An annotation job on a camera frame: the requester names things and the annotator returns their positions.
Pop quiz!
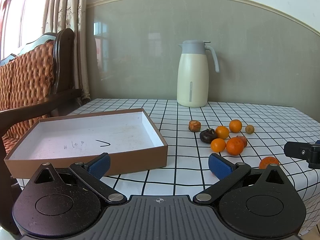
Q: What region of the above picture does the large orange tangerine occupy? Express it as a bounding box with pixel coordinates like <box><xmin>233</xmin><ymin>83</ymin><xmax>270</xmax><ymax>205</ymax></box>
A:
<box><xmin>226</xmin><ymin>137</ymin><xmax>245</xmax><ymax>156</ymax></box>

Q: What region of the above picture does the small orange kumquat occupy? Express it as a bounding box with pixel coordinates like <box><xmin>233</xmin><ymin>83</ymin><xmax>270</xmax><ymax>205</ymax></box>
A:
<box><xmin>215</xmin><ymin>126</ymin><xmax>229</xmax><ymax>140</ymax></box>

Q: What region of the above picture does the dark mangosteen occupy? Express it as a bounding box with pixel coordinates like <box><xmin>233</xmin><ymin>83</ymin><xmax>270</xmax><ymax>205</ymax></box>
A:
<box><xmin>200</xmin><ymin>128</ymin><xmax>217</xmax><ymax>144</ymax></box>

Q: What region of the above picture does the orange tangerine back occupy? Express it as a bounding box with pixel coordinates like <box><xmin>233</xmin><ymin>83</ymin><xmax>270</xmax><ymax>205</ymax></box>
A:
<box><xmin>229</xmin><ymin>119</ymin><xmax>242</xmax><ymax>133</ymax></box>

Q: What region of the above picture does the small tan longan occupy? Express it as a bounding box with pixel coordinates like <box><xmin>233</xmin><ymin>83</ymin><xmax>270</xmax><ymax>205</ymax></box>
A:
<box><xmin>245</xmin><ymin>125</ymin><xmax>254</xmax><ymax>134</ymax></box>

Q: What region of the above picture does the brown dried fruit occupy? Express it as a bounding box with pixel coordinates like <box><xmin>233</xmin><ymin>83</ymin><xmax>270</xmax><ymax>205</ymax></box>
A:
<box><xmin>188</xmin><ymin>120</ymin><xmax>201</xmax><ymax>132</ymax></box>

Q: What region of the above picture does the checkered white tablecloth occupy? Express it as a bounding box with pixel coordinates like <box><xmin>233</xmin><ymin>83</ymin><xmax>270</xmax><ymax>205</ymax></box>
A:
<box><xmin>14</xmin><ymin>99</ymin><xmax>319</xmax><ymax>234</ymax></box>

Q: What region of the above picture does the brown cardboard box tray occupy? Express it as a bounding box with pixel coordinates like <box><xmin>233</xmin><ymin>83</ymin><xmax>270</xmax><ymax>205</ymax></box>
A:
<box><xmin>4</xmin><ymin>108</ymin><xmax>168</xmax><ymax>179</ymax></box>

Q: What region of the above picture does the cream grey thermos jug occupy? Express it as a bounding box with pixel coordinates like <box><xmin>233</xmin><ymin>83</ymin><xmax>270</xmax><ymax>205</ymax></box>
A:
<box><xmin>177</xmin><ymin>40</ymin><xmax>220</xmax><ymax>107</ymax></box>

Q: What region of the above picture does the wooden sofa with orange cushions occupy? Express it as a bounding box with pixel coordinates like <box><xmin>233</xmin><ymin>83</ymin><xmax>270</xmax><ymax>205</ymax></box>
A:
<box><xmin>1</xmin><ymin>28</ymin><xmax>82</xmax><ymax>239</ymax></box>

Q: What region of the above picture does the beige patterned curtain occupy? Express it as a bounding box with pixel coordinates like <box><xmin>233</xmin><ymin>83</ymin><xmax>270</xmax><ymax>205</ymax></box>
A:
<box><xmin>42</xmin><ymin>0</ymin><xmax>91</xmax><ymax>103</ymax></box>

